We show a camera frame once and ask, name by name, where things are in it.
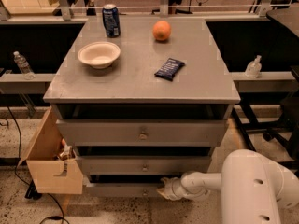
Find black office chair base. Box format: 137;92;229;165
232;97;299;175

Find dark blue snack bag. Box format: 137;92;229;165
155;58;185;81

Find white paper bowl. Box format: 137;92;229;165
78;42;121;69

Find clear water bottle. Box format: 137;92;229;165
13;51;35;80

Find grey drawer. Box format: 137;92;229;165
57;119;227;147
85;183;163;198
76;156;211;175

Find grey top drawer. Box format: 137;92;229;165
57;119;227;147

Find grey bottom drawer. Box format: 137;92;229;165
85;183;163;198

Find items inside cardboard box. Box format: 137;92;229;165
57;139;75;161

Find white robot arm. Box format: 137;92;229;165
157;149;299;224

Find blue soda can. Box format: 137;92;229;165
102;4;121;37

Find orange fruit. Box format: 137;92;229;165
152;21;171;41

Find cardboard box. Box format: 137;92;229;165
19;108;83;194

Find clear sanitizer pump bottle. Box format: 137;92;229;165
245;55;262;78

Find grey drawer cabinet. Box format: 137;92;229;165
44;16;240;188

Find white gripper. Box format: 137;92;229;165
156;177;186;201

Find grey middle drawer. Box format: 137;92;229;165
76;156;211;175

